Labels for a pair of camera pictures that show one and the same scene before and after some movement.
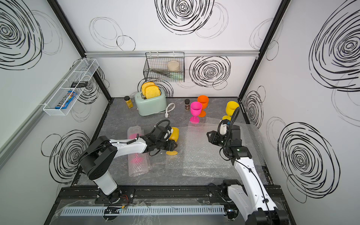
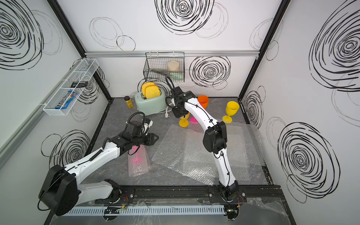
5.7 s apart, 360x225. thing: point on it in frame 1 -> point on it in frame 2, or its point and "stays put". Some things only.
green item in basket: (176, 76) stays put
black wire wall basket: (165, 66) stays put
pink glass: (137, 163) stays put
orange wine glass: (204, 100) stays put
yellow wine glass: (230, 108) stays put
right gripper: (215, 136) -> (177, 114)
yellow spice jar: (129, 102) stays put
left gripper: (170, 146) -> (151, 138)
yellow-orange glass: (174, 136) -> (184, 122)
